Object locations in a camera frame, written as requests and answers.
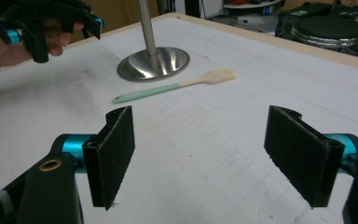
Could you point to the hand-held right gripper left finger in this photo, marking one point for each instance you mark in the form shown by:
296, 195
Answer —
112, 155

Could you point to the black round stool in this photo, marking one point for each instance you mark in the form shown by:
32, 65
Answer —
329, 28

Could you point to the metal utensil stand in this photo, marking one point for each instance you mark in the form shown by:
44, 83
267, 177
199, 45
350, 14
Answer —
155, 65

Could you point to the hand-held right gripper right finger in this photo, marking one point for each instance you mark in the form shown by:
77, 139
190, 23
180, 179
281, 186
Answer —
301, 155

